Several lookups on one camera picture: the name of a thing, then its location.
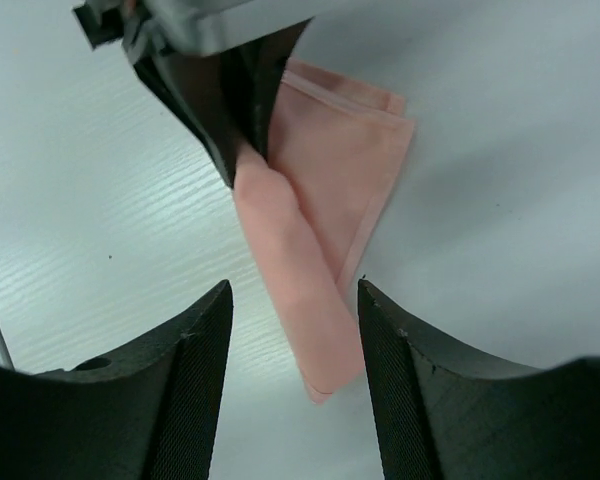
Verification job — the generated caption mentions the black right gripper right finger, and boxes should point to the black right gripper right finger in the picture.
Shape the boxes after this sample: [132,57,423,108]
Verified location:
[358,279,600,479]

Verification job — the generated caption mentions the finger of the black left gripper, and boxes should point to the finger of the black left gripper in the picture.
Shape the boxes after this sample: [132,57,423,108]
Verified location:
[129,20,309,187]

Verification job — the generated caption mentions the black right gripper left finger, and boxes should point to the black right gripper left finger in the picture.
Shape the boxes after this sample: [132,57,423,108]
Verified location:
[0,280,233,480]

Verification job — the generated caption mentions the pink cloth napkin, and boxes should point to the pink cloth napkin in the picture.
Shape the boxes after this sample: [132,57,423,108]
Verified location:
[233,60,414,403]

